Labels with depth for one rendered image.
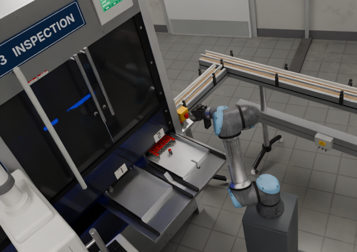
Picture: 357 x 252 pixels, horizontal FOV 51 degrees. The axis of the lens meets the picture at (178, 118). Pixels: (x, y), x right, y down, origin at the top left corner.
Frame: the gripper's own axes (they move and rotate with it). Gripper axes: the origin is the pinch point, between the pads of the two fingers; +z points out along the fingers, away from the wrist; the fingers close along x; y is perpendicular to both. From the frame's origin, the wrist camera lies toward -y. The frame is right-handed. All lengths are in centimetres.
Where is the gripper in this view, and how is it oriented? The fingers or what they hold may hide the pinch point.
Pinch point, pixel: (190, 117)
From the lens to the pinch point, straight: 249.5
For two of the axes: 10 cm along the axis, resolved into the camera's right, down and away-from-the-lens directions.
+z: -5.9, 0.4, 8.1
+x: -6.3, 6.0, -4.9
